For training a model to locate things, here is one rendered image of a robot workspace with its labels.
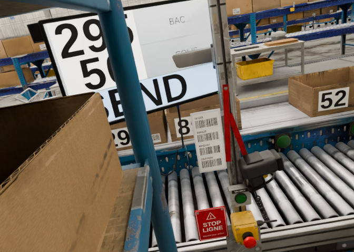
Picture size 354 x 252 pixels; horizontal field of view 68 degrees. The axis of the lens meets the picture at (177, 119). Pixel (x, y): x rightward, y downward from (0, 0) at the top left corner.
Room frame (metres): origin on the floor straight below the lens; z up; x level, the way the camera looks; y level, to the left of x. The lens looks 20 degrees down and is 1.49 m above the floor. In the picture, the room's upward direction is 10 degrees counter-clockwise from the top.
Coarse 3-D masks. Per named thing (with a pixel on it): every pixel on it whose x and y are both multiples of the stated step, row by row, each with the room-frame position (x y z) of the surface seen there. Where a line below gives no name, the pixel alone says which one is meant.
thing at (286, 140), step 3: (282, 135) 1.22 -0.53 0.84; (285, 135) 1.21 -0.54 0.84; (279, 138) 1.21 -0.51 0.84; (282, 138) 1.21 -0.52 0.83; (285, 138) 1.21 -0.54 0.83; (288, 138) 1.21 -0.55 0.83; (279, 141) 1.21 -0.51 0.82; (282, 141) 1.21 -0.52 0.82; (285, 141) 1.21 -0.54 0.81; (288, 141) 1.21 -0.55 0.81; (279, 144) 1.21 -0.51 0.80; (282, 144) 1.21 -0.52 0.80; (285, 144) 1.21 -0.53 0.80; (288, 144) 1.21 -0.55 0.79; (282, 147) 1.21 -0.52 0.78; (285, 147) 1.21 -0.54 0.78
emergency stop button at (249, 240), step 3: (249, 237) 0.60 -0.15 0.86; (252, 237) 0.60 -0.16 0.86; (246, 240) 0.59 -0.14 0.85; (249, 240) 0.59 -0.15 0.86; (252, 240) 0.59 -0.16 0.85; (255, 240) 0.59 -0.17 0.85; (243, 243) 0.60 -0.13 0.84; (246, 243) 0.59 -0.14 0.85; (249, 243) 0.59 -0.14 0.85; (252, 243) 0.59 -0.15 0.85; (255, 243) 0.59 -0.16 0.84; (246, 246) 0.59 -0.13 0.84; (249, 246) 0.59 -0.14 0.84; (252, 246) 0.59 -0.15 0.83
